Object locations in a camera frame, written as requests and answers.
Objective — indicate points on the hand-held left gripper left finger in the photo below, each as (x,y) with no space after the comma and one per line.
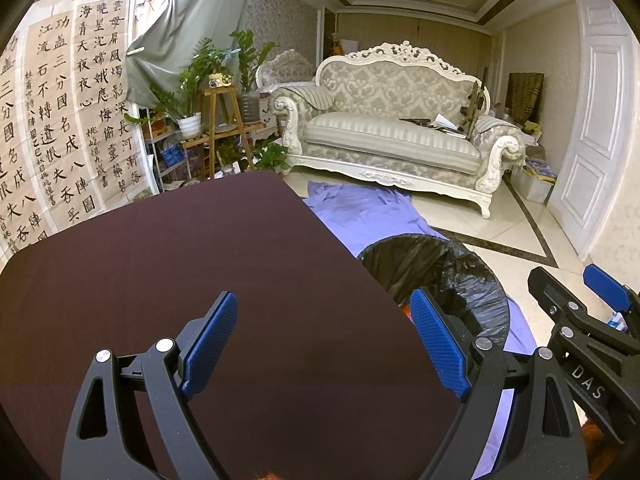
(212,335)

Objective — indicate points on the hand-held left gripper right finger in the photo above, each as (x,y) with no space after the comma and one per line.
(440,345)

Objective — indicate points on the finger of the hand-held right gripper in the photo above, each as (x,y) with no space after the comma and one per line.
(555,295)
(607,287)

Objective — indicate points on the bin with black bag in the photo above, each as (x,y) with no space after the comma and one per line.
(450,270)

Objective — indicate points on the grey storage box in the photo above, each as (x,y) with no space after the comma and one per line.
(535,187)

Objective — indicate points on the white panelled door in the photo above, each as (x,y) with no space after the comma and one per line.
(595,145)

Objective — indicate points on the purple cloth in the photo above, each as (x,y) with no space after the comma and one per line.
(360,210)

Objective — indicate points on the blue crate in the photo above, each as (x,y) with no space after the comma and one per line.
(175,156)

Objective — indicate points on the metal shelf rack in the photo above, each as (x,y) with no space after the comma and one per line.
(155,160)

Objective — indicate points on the small green plant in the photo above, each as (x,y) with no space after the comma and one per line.
(272,156)

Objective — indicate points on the dark framed panel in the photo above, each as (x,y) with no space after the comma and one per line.
(525,97)

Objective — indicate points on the stack of papers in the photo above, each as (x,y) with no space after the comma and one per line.
(442,122)

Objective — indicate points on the camouflage toy gun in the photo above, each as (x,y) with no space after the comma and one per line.
(475,102)

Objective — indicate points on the white carved sofa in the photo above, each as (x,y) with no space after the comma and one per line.
(390,142)

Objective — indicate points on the leafy plant in white pot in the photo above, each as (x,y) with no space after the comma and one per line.
(190,125)

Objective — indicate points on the wooden plant stand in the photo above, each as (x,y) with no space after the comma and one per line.
(220,110)

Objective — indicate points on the striped throw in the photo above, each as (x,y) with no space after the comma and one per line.
(310,96)

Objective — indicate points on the tall green plant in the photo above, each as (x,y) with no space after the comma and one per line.
(250,60)

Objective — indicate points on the white carved armchair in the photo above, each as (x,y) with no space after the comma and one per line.
(287,67)

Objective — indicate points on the grey curtain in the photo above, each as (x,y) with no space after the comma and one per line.
(190,20)

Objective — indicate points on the calligraphy wall hanging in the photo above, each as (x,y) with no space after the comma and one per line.
(65,135)

